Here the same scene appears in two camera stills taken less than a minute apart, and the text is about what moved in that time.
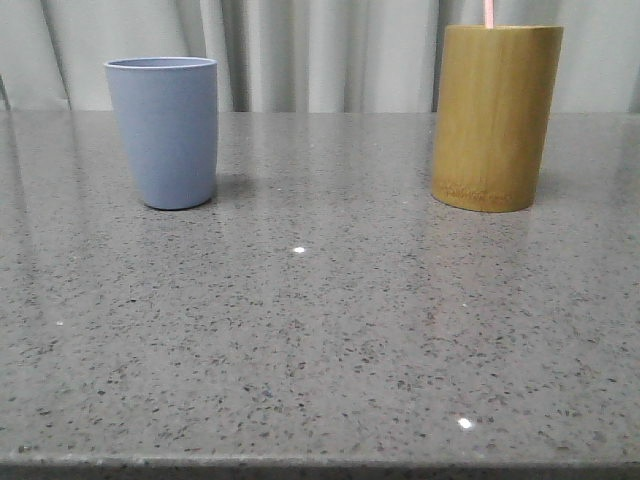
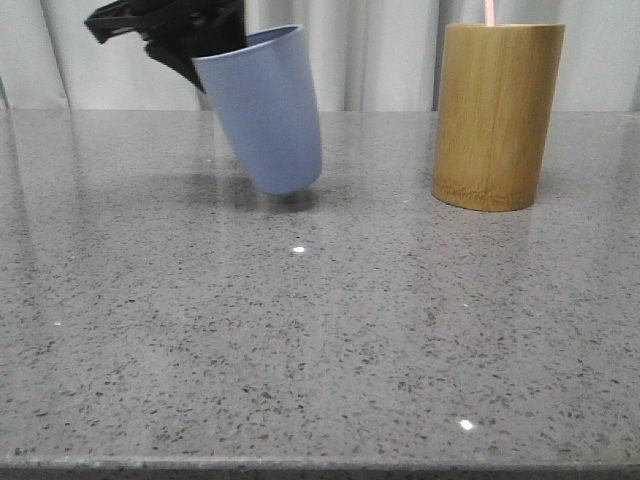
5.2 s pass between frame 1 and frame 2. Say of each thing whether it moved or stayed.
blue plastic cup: moved
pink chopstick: stayed
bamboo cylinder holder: stayed
